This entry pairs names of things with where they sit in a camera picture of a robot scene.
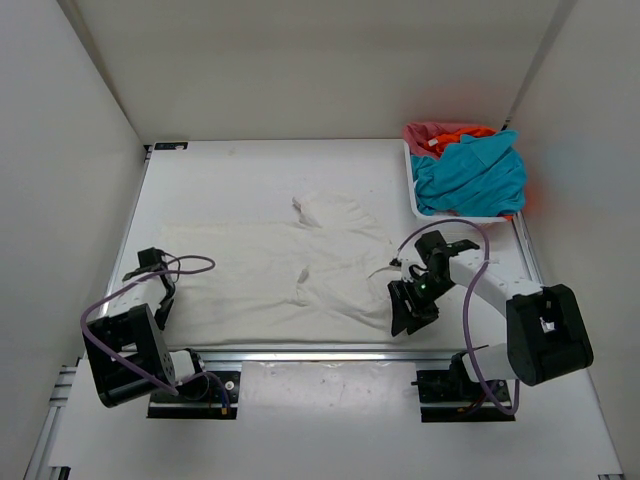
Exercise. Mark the teal polo shirt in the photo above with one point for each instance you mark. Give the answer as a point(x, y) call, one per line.
point(474, 177)

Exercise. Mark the white t shirt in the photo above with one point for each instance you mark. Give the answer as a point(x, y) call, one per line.
point(319, 279)

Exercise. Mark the aluminium frame rail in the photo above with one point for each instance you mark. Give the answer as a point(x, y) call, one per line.
point(323, 355)

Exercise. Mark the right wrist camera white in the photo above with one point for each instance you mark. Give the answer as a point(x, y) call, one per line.
point(410, 270)

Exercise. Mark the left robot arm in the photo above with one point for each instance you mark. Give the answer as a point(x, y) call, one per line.
point(123, 337)

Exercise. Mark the pink shirt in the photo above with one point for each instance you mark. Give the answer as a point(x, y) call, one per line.
point(417, 133)

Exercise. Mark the orange shirt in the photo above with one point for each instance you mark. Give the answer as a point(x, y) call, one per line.
point(439, 143)

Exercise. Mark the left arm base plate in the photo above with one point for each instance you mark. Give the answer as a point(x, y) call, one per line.
point(204, 399)

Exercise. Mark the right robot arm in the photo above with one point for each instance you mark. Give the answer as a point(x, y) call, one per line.
point(546, 337)

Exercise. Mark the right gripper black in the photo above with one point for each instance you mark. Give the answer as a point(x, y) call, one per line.
point(419, 315)

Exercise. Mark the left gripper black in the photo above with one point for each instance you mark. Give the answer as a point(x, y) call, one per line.
point(163, 317)

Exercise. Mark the small black label plate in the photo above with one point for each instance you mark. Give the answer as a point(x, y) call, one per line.
point(170, 146)

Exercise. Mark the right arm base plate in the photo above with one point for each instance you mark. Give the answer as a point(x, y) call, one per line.
point(444, 399)

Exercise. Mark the white laundry basket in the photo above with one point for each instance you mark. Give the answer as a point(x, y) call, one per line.
point(485, 222)

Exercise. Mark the white front cover board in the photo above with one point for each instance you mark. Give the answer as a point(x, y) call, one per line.
point(340, 421)

